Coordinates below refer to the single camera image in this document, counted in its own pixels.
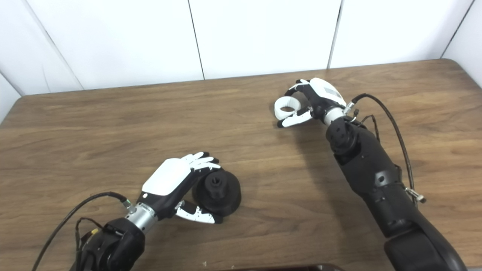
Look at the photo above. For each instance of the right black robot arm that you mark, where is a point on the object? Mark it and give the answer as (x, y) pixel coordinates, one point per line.
(376, 173)

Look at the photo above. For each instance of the round black part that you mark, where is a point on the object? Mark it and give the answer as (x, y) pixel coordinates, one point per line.
(224, 194)

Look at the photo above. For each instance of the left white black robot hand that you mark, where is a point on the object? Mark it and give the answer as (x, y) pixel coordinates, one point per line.
(169, 180)

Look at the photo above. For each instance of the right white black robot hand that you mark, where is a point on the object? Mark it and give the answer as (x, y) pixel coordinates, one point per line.
(324, 96)

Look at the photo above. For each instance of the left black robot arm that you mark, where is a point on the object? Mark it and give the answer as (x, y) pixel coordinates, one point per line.
(113, 244)

